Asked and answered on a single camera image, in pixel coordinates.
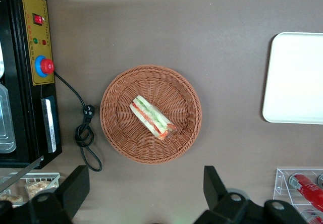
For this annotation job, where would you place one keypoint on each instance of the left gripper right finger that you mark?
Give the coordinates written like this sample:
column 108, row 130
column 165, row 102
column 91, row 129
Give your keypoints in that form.
column 214, row 188

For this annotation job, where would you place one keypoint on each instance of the clear bag of crackers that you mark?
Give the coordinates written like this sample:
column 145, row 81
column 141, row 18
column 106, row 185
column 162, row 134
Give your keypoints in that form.
column 40, row 187
column 10, row 198

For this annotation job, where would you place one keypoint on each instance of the round brown wicker basket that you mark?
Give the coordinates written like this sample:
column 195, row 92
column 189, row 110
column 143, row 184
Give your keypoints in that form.
column 121, row 123

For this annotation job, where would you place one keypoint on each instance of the cream plastic tray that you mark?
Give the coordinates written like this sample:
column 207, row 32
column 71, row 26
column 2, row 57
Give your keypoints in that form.
column 295, row 77

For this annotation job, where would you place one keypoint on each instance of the plastic triangle sandwich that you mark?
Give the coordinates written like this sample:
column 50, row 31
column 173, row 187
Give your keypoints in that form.
column 151, row 118

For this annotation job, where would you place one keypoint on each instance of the black sealing machine yellow panel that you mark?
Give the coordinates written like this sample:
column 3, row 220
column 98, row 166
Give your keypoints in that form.
column 22, row 103

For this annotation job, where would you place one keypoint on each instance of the grey metal bar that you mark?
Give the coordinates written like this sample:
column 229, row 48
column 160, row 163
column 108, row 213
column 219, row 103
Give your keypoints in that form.
column 17, row 174

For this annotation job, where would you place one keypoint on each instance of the clear plastic container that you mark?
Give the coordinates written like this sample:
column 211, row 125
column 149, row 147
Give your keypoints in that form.
column 6, row 123

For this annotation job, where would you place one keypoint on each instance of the clear acrylic bottle rack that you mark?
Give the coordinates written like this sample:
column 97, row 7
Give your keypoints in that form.
column 281, row 183

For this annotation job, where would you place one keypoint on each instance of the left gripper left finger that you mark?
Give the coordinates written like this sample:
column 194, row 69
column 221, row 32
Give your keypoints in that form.
column 73, row 188

